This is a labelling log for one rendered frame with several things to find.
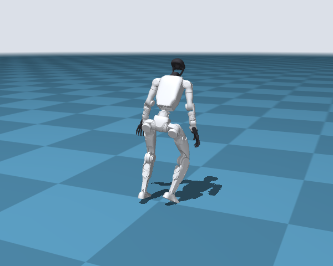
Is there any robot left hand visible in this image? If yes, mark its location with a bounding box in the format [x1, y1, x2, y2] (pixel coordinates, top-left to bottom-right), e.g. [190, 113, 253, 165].
[136, 119, 144, 136]

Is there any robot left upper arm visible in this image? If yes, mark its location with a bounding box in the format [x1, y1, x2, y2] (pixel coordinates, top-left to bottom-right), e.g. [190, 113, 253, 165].
[145, 78, 160, 107]

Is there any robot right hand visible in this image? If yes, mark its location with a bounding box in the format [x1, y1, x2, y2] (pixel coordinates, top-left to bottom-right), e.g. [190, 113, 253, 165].
[192, 127, 200, 147]

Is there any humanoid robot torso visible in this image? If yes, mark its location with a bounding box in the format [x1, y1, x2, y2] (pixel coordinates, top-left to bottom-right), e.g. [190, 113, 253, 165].
[152, 75, 185, 132]

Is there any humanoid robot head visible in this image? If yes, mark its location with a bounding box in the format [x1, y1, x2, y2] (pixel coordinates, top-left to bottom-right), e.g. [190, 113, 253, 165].
[170, 58, 185, 76]

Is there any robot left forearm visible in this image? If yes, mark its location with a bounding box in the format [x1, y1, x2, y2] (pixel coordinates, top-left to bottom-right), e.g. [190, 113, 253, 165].
[142, 103, 151, 124]

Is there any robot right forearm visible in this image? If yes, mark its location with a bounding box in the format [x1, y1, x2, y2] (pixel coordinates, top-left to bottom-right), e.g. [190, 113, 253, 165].
[188, 103, 197, 132]

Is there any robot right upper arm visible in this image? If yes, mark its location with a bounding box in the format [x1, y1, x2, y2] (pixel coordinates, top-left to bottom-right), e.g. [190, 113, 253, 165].
[182, 80, 193, 111]

